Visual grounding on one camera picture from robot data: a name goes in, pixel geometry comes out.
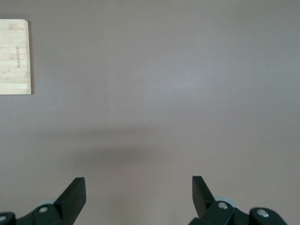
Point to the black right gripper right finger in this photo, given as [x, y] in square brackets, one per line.
[201, 199]

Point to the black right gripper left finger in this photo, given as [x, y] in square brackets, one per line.
[70, 201]

